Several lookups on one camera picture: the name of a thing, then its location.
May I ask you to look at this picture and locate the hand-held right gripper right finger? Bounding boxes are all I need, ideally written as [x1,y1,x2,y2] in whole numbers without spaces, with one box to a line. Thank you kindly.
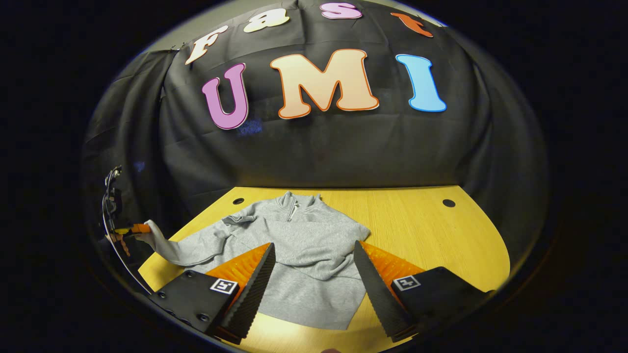
[353,240,496,343]

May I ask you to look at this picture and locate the grey sweatshirt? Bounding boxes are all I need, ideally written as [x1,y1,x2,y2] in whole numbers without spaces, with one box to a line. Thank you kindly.
[135,190,371,331]

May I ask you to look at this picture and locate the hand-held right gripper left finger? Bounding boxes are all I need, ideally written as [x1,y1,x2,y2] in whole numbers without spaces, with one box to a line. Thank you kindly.
[147,242,277,345]

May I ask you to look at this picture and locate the black backdrop cloth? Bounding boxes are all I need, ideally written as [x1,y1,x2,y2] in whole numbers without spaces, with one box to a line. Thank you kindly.
[81,0,550,275]

